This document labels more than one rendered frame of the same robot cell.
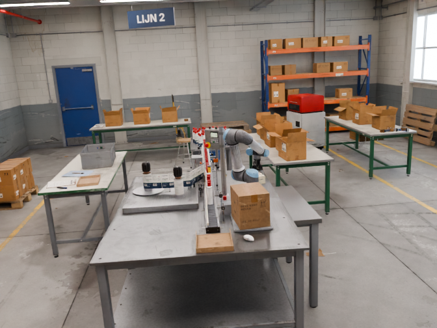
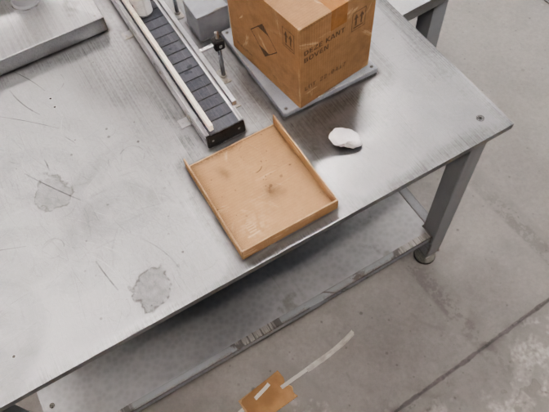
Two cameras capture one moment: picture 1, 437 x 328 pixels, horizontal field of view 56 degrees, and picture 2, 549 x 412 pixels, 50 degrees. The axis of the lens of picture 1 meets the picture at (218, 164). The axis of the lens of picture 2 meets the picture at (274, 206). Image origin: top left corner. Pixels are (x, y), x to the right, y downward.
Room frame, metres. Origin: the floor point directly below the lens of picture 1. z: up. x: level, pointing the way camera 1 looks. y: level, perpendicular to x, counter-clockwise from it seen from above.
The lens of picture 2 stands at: (2.00, 0.33, 2.05)
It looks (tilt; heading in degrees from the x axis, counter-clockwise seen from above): 60 degrees down; 337
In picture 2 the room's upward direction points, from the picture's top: 5 degrees counter-clockwise
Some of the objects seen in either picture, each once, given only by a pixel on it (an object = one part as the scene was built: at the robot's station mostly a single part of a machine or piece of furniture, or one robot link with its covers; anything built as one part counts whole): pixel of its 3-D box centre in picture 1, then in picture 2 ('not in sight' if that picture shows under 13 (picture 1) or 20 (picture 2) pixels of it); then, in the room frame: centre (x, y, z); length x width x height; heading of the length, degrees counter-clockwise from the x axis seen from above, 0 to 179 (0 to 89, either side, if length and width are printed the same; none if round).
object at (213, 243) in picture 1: (214, 240); (259, 183); (2.71, 0.06, 0.85); 0.30 x 0.26 x 0.04; 2
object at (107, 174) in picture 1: (93, 196); not in sight; (5.22, 1.70, 0.40); 1.90 x 0.75 x 0.80; 5
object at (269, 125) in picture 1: (274, 133); not in sight; (6.15, -0.89, 0.97); 0.45 x 0.38 x 0.37; 98
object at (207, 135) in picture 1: (214, 138); not in sight; (3.81, 0.02, 1.38); 0.17 x 0.10 x 0.19; 57
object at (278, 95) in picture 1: (314, 86); not in sight; (11.02, -2.68, 1.26); 2.78 x 0.61 x 2.51; 95
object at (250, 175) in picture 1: (251, 176); not in sight; (3.63, -0.30, 1.04); 0.13 x 0.12 x 0.14; 53
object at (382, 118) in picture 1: (381, 118); not in sight; (7.04, -2.88, 0.97); 0.43 x 0.42 x 0.37; 92
